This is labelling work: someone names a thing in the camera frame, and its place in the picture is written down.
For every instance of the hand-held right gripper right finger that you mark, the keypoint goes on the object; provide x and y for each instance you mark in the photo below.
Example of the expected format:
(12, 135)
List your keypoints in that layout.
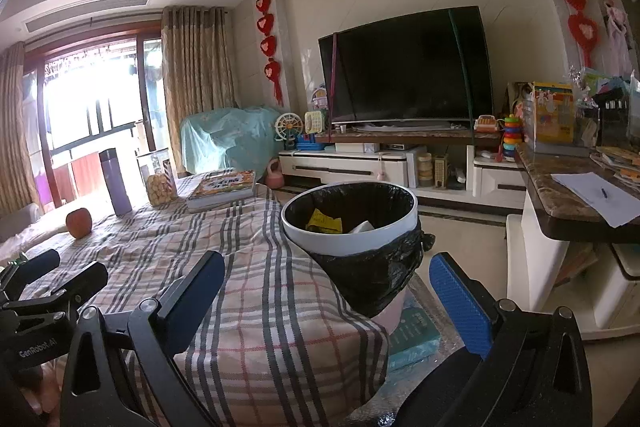
(460, 302)

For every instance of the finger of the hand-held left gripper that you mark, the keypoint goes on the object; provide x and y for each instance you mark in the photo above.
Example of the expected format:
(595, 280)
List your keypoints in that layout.
(85, 279)
(40, 264)

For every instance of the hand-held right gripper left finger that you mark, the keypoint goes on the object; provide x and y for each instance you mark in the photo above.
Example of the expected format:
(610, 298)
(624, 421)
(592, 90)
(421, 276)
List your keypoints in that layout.
(200, 287)

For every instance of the white round trash bin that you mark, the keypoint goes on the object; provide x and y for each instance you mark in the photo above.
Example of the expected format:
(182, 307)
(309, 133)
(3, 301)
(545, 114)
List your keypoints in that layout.
(350, 247)

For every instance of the yellow wrapper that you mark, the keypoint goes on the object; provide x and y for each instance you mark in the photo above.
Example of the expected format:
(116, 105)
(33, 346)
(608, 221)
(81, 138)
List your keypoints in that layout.
(325, 221)

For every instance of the red apple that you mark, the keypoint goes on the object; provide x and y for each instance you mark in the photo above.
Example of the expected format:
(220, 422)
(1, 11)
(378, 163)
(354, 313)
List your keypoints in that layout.
(78, 223)

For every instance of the teal printed box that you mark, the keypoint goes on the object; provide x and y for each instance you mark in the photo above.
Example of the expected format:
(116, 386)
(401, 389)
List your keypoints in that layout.
(415, 337)

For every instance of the plaid blanket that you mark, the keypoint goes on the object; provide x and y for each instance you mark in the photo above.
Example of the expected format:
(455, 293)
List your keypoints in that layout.
(260, 307)

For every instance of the white bin black bag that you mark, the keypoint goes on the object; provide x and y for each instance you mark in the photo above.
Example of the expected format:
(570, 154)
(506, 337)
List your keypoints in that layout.
(370, 282)

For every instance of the purple thermos bottle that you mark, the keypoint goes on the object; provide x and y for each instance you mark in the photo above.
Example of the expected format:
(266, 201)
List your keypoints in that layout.
(116, 187)

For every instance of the orange picture book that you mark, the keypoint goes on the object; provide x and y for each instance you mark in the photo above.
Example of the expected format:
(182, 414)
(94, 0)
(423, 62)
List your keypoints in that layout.
(220, 187)

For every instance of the glass snack jar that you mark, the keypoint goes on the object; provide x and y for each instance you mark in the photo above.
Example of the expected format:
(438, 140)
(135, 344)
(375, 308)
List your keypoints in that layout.
(160, 187)

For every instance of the wooden toy building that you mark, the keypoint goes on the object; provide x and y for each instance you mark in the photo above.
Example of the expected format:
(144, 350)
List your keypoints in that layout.
(441, 172)

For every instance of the pink kettlebell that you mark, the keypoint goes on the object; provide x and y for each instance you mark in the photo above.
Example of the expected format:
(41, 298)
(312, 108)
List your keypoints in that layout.
(274, 177)

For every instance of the beige curtain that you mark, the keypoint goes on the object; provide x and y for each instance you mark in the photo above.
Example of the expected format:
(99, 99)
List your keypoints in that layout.
(17, 132)
(197, 72)

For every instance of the teal dust cover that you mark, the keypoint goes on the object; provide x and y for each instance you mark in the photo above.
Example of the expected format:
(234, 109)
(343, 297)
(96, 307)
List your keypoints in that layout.
(220, 142)

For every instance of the marble top side cabinet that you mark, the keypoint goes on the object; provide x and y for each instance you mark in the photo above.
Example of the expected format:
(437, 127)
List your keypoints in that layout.
(540, 167)

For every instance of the white paper sheet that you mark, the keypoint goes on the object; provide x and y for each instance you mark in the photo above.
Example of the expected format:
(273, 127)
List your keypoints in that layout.
(590, 202)

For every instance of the white television cabinet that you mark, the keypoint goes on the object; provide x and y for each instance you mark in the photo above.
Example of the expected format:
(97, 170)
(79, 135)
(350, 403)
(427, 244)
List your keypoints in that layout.
(350, 167)

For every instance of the toy cash register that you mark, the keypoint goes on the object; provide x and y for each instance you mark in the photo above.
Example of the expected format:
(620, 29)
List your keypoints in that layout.
(486, 124)

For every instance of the toy ferris wheel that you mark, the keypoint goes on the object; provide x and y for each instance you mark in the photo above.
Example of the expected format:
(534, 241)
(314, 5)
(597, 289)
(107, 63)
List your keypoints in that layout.
(287, 129)

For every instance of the blue toy box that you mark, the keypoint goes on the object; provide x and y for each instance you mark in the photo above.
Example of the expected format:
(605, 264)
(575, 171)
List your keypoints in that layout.
(310, 143)

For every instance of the green toy telephone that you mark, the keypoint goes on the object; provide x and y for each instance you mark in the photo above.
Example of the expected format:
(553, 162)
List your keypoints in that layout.
(315, 122)

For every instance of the stack of picture books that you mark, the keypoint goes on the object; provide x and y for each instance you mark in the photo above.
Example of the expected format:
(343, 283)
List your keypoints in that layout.
(617, 162)

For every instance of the yellow printed toy box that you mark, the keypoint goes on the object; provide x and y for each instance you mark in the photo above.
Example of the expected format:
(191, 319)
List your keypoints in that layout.
(552, 112)

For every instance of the colourful house toy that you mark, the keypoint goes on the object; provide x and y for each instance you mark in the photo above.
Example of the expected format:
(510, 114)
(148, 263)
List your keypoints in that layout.
(320, 99)

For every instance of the black storage box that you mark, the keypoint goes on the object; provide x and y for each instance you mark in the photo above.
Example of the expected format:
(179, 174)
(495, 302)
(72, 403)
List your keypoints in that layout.
(612, 122)

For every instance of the black flat television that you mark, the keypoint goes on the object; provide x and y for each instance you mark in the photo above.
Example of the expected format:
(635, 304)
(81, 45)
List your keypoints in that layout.
(405, 67)

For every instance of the ceiling air vent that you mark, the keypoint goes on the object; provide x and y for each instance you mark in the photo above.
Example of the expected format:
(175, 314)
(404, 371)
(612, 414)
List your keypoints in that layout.
(90, 11)

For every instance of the pink hanging garment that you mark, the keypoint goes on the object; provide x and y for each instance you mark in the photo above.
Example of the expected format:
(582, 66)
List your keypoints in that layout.
(617, 32)

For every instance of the wooden frame glass door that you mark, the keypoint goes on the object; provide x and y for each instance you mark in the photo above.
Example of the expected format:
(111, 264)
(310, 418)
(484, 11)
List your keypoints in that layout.
(142, 82)

